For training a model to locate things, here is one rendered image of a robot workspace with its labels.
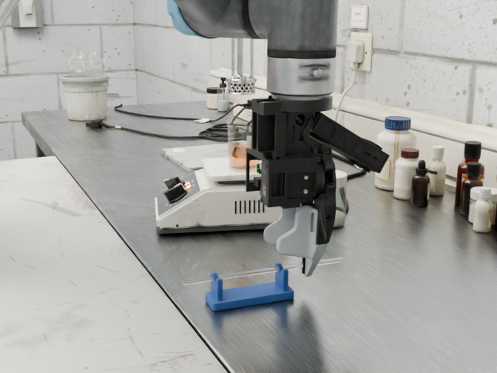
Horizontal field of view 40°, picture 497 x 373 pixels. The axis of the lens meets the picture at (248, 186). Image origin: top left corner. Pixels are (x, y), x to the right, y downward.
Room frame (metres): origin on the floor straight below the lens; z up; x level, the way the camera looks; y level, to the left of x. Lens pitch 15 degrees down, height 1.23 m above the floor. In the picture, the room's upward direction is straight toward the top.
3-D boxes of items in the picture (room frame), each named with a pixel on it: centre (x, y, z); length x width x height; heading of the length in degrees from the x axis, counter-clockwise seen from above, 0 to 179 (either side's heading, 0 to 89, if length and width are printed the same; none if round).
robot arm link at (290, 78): (0.75, -0.06, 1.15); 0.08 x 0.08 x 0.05
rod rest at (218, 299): (0.73, 0.00, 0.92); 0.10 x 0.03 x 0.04; 110
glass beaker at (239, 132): (1.01, 0.01, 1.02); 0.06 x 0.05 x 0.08; 1
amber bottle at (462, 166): (1.11, -0.37, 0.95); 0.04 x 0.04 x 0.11
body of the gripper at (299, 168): (0.75, -0.05, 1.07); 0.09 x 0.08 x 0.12; 110
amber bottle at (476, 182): (1.07, -0.36, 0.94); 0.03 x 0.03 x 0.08
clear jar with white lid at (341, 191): (1.02, -0.12, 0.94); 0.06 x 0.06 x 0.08
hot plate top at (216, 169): (1.04, 0.01, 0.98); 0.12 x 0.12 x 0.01; 9
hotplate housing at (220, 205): (1.03, 0.03, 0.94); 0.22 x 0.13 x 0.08; 99
